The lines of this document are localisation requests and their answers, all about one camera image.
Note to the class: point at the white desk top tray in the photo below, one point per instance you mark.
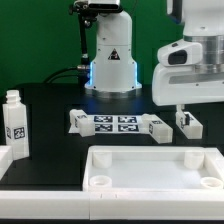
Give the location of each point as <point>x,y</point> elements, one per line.
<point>153,168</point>

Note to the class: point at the paper sheet with markers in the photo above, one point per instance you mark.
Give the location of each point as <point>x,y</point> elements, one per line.
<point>117,124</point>

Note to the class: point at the white left fence block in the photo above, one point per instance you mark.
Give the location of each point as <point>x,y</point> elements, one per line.
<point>6,159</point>

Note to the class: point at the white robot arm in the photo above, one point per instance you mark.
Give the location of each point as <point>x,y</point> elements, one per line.
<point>113,71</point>

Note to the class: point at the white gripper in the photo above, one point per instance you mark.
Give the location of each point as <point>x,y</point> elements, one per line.
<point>180,85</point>

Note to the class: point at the white front fence bar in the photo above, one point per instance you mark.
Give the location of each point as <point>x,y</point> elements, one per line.
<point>170,205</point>

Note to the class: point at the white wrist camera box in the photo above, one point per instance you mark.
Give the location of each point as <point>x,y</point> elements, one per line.
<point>180,53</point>

